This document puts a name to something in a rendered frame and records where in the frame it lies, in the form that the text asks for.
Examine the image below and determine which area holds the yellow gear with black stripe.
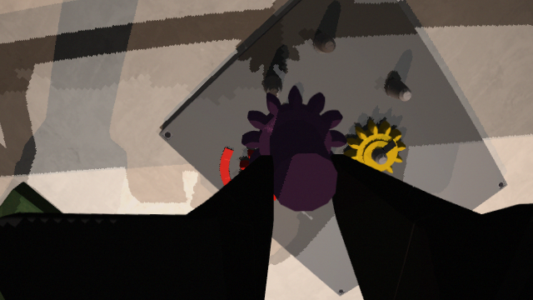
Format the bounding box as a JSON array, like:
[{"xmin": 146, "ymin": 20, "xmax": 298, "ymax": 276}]
[{"xmin": 343, "ymin": 120, "xmax": 406, "ymax": 173}]

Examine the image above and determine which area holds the red gear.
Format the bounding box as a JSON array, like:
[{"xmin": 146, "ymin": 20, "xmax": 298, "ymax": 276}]
[{"xmin": 239, "ymin": 149, "xmax": 276, "ymax": 201}]

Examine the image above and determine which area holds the red curved arrow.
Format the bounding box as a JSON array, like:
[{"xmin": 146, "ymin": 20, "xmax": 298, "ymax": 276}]
[{"xmin": 220, "ymin": 147, "xmax": 234, "ymax": 186}]

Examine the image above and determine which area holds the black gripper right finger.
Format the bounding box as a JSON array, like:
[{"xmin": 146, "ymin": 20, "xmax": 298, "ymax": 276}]
[{"xmin": 331, "ymin": 154, "xmax": 533, "ymax": 300}]

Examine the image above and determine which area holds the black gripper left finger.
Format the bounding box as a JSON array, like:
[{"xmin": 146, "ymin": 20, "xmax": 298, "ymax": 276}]
[{"xmin": 0, "ymin": 155, "xmax": 274, "ymax": 300}]

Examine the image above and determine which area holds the dark purple gear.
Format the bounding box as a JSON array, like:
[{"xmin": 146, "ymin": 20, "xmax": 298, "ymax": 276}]
[{"xmin": 242, "ymin": 86, "xmax": 347, "ymax": 211}]

